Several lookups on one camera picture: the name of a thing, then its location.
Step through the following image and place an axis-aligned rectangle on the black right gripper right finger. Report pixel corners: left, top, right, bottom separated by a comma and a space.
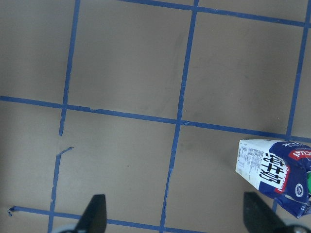
243, 192, 286, 233

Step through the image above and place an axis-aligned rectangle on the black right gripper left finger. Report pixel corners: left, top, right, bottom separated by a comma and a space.
75, 194, 107, 233

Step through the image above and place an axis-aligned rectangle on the blue white milk carton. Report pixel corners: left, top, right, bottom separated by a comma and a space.
236, 139, 311, 218

